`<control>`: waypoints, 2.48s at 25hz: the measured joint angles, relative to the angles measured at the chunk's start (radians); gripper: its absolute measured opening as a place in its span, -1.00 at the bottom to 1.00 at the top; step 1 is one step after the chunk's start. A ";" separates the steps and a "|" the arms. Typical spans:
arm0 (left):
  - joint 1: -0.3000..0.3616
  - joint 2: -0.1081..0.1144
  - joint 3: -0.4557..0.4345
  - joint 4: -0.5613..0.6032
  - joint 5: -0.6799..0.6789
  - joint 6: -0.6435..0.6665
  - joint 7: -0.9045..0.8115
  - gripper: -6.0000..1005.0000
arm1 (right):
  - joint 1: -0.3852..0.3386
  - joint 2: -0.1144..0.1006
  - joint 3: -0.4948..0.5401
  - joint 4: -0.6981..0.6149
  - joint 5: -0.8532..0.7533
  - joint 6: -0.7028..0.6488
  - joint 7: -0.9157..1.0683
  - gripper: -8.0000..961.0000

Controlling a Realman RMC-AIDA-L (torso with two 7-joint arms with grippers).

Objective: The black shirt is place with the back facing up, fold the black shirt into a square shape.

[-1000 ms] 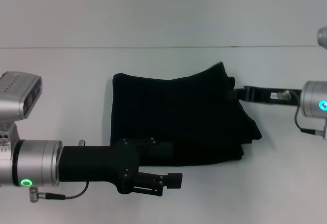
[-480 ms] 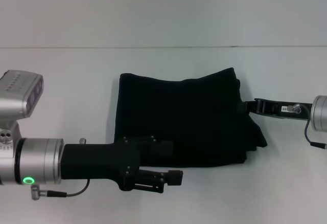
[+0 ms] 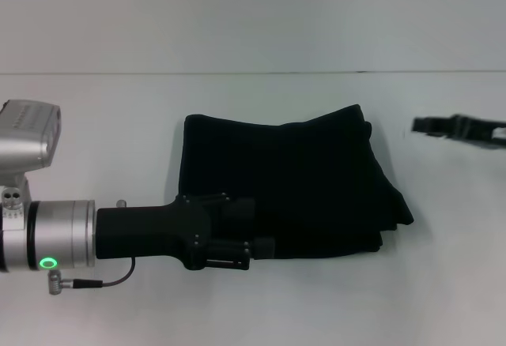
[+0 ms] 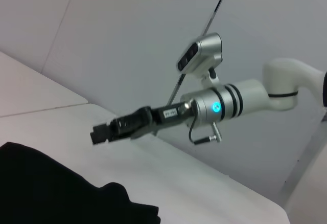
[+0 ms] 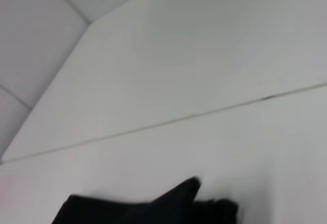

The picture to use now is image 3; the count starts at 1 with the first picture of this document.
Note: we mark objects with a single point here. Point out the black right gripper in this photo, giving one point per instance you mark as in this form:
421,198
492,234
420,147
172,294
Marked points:
484,130

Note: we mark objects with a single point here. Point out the black shirt with white print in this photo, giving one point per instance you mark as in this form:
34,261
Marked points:
308,188

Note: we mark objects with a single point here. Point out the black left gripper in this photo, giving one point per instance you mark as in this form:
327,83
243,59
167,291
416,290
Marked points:
154,233

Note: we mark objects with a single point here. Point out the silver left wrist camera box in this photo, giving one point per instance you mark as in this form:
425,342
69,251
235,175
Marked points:
27,140

